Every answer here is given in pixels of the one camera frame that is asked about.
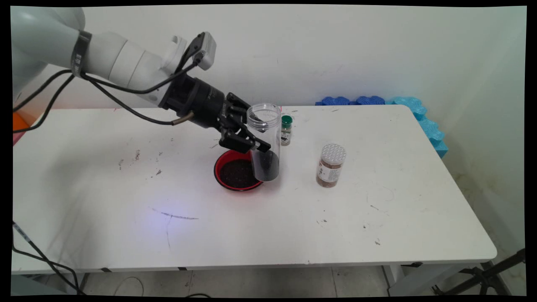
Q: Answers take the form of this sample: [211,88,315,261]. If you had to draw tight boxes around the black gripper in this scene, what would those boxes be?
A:
[184,79,272,154]

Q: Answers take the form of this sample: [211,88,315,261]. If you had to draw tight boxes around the clear jar with black grains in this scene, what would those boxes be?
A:
[247,103,282,182]

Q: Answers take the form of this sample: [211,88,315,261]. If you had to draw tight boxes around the red bowl with black grains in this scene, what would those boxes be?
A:
[214,150,265,192]

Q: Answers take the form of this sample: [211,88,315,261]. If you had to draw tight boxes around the small green-capped spice bottle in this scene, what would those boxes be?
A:
[280,115,293,146]

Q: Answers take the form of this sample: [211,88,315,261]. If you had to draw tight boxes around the white-lidded jar brown contents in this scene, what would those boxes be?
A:
[316,143,347,188]

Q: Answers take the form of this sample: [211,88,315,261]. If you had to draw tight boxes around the light blue foam mat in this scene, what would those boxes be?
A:
[386,96,448,159]

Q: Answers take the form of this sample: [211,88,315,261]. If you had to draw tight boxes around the orange block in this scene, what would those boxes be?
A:
[13,110,31,131]

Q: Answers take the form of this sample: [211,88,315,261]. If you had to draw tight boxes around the black tripod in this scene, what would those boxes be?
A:
[432,248,526,296]

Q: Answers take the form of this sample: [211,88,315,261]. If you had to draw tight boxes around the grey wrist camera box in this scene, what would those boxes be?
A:
[178,32,217,71]

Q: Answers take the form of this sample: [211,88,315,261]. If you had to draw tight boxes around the gripper cable with metal plug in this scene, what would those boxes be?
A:
[13,73,196,134]

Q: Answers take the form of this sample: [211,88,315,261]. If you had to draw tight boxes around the black camera cable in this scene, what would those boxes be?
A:
[13,38,206,113]

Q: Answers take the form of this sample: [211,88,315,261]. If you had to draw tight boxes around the black cable strap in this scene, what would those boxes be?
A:
[70,30,93,78]

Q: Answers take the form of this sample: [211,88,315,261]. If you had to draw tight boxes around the black floor cable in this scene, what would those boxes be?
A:
[12,247,86,296]
[12,221,80,296]

